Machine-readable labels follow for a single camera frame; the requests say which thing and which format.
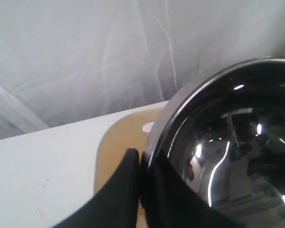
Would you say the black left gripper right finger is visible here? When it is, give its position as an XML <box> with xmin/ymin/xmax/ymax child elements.
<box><xmin>140</xmin><ymin>152</ymin><xmax>241</xmax><ymax>228</ymax></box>

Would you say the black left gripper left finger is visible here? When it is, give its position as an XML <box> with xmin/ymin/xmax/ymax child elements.
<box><xmin>54</xmin><ymin>148</ymin><xmax>140</xmax><ymax>228</ymax></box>

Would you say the steel bowl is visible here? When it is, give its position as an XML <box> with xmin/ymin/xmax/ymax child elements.
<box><xmin>143</xmin><ymin>57</ymin><xmax>285</xmax><ymax>228</ymax></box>

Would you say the cream bin with circle mark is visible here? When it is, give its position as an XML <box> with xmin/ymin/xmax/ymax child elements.
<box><xmin>92</xmin><ymin>108</ymin><xmax>167</xmax><ymax>228</ymax></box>

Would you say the white backdrop curtain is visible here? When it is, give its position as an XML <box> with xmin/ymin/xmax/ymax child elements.
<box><xmin>0</xmin><ymin>0</ymin><xmax>285</xmax><ymax>140</ymax></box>

